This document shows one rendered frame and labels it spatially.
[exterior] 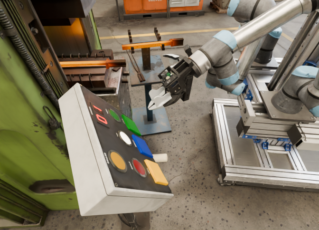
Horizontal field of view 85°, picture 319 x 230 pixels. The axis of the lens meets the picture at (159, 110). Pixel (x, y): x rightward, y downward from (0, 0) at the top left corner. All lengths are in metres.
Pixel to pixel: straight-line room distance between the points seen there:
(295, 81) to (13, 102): 1.15
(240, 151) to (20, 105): 1.48
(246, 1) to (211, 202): 1.37
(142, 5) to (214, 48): 4.02
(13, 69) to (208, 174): 1.51
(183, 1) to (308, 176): 4.02
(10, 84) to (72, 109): 0.20
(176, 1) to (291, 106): 3.90
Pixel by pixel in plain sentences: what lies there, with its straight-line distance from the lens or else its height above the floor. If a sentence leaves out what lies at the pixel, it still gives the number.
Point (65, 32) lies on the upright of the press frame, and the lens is 1.26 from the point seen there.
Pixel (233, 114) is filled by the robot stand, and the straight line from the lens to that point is 1.90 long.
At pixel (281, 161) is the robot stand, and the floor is 0.21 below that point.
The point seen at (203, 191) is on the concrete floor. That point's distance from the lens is 1.64.
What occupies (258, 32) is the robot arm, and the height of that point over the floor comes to 1.24.
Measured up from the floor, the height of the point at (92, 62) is 1.01.
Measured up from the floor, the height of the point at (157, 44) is 0.95.
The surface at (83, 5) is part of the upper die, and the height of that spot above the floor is 1.31.
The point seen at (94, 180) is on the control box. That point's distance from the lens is 0.37.
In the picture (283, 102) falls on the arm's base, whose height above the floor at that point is 0.86.
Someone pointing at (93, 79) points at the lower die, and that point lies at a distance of 0.95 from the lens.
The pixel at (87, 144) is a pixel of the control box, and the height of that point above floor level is 1.19.
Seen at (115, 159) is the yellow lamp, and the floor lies 1.18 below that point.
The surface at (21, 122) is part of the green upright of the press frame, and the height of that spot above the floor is 1.04.
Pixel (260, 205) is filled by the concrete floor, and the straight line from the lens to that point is 1.75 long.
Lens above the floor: 1.51
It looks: 47 degrees down
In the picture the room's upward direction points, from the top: straight up
